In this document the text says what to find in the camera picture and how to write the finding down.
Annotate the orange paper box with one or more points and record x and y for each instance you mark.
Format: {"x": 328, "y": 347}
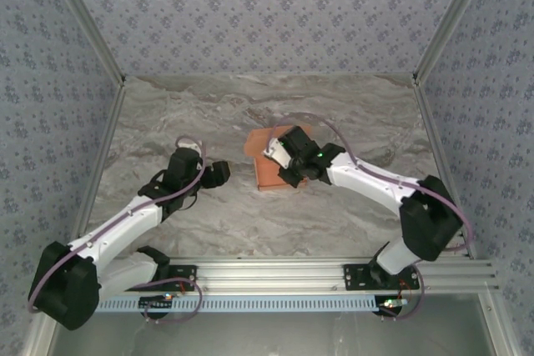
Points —
{"x": 267, "y": 172}

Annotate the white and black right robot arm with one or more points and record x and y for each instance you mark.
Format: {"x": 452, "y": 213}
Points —
{"x": 429, "y": 222}

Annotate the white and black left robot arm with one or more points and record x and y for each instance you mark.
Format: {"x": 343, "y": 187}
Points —
{"x": 62, "y": 289}

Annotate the small black controller board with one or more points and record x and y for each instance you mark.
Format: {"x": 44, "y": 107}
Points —
{"x": 156, "y": 302}
{"x": 390, "y": 304}

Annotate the grey metal panel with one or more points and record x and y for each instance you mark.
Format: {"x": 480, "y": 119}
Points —
{"x": 267, "y": 335}

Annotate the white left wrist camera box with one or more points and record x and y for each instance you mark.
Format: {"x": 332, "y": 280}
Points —
{"x": 187, "y": 144}

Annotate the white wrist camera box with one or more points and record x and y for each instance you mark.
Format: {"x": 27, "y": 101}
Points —
{"x": 277, "y": 156}
{"x": 187, "y": 144}

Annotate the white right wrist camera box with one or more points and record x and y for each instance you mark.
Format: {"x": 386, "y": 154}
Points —
{"x": 277, "y": 156}

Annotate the aluminium table edge rail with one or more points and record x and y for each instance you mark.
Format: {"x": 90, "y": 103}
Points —
{"x": 435, "y": 143}
{"x": 104, "y": 143}

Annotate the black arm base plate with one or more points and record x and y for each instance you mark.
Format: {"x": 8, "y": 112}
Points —
{"x": 359, "y": 277}
{"x": 179, "y": 277}

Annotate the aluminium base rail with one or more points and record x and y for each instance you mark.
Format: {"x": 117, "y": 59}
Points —
{"x": 267, "y": 274}

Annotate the aluminium frame post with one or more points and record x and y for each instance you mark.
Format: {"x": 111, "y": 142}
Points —
{"x": 454, "y": 18}
{"x": 83, "y": 18}

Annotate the aluminium lower frame bar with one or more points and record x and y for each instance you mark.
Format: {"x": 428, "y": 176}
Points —
{"x": 496, "y": 327}
{"x": 37, "y": 339}

